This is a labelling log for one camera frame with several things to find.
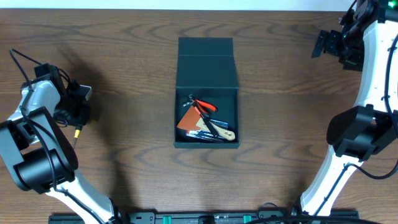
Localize black gift box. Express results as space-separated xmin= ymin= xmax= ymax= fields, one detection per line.
xmin=174 ymin=37 xmax=240 ymax=149

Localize orange scraper wooden handle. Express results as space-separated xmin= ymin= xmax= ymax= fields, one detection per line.
xmin=177 ymin=106 xmax=236 ymax=141

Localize red black cutting pliers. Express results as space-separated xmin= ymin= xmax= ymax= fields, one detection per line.
xmin=183 ymin=95 xmax=218 ymax=118

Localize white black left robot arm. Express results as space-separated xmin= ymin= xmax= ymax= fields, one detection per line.
xmin=1 ymin=78 xmax=129 ymax=223

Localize blue drill bit set case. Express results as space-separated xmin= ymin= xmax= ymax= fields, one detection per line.
xmin=185 ymin=118 xmax=229 ymax=144

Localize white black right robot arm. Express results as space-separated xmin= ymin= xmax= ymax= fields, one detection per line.
xmin=300 ymin=0 xmax=397 ymax=222

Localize small hammer red black handle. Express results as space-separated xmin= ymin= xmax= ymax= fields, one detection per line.
xmin=200 ymin=114 xmax=219 ymax=138

